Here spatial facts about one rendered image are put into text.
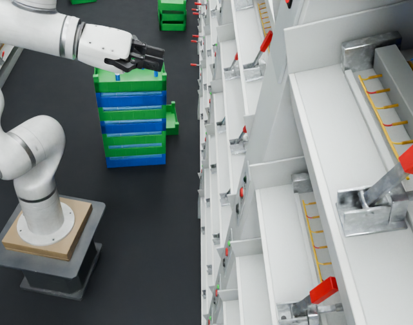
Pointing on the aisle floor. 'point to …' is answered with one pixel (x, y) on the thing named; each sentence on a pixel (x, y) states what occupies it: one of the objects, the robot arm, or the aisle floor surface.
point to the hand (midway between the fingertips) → (153, 58)
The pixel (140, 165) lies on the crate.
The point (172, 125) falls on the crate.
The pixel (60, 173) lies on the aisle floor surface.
